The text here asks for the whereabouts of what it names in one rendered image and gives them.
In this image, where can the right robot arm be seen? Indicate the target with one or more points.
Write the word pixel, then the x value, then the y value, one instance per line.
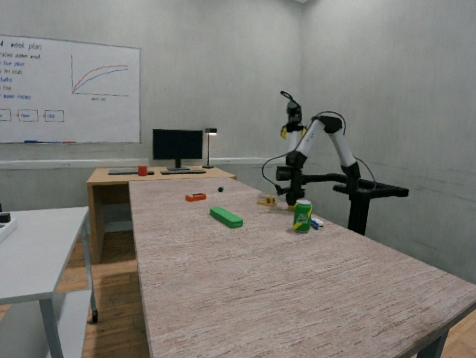
pixel 296 117

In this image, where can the green soda can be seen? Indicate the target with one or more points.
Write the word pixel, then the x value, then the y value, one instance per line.
pixel 302 216

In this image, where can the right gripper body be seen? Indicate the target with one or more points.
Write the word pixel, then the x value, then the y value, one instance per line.
pixel 293 127

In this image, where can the green rectangular block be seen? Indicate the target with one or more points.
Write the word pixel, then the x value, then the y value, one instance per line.
pixel 226 217

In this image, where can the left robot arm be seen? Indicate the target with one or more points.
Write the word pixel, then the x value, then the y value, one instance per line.
pixel 332 126

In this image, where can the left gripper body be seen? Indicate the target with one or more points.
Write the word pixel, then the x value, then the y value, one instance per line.
pixel 295 190

